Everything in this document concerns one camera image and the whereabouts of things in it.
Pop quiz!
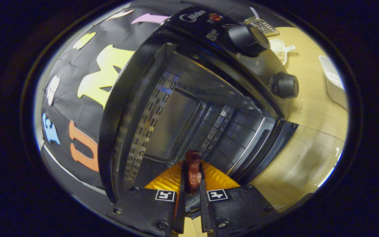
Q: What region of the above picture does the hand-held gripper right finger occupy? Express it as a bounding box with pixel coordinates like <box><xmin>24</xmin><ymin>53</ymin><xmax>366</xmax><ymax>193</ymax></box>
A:
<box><xmin>199</xmin><ymin>161</ymin><xmax>281</xmax><ymax>235</ymax></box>

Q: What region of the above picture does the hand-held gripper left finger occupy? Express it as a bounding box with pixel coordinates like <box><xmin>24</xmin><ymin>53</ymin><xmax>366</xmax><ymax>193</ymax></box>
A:
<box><xmin>107</xmin><ymin>160</ymin><xmax>187</xmax><ymax>236</ymax></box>

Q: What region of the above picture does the reddish brown meat slice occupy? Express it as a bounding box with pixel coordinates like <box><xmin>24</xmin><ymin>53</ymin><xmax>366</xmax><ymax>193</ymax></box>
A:
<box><xmin>184</xmin><ymin>150</ymin><xmax>203</xmax><ymax>195</ymax></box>

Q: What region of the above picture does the black toaster oven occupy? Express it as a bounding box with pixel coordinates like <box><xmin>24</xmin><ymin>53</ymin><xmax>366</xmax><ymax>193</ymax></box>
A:
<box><xmin>98</xmin><ymin>6</ymin><xmax>299</xmax><ymax>204</ymax></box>

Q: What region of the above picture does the white divided seasoning dish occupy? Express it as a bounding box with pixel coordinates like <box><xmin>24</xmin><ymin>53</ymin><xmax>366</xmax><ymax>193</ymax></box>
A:
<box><xmin>269</xmin><ymin>39</ymin><xmax>296</xmax><ymax>66</ymax></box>

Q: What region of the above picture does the white rectangular tray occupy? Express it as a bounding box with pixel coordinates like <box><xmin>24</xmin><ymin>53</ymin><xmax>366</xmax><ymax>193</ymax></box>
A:
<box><xmin>319</xmin><ymin>55</ymin><xmax>348</xmax><ymax>110</ymax></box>

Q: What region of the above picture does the metal wire utensil holder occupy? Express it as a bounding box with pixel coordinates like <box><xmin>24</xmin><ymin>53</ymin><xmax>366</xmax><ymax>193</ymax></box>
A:
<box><xmin>244</xmin><ymin>16</ymin><xmax>279</xmax><ymax>37</ymax></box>

